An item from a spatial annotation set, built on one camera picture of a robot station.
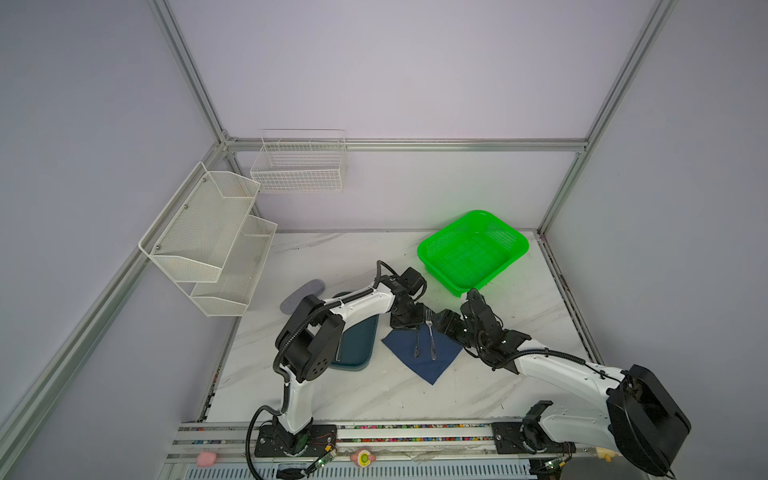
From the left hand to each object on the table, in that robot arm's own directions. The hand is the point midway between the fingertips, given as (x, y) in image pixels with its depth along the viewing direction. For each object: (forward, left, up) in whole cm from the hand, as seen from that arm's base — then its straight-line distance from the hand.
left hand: (419, 328), depth 88 cm
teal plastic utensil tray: (-3, +19, -5) cm, 20 cm away
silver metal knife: (-6, +1, -2) cm, 6 cm away
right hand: (0, -4, +5) cm, 6 cm away
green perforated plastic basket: (+35, -22, -5) cm, 42 cm away
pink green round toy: (-33, +15, 0) cm, 36 cm away
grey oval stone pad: (+17, +36, -3) cm, 40 cm away
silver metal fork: (-3, -4, -4) cm, 7 cm away
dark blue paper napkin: (-3, +5, -4) cm, 7 cm away
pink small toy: (-32, +53, -4) cm, 62 cm away
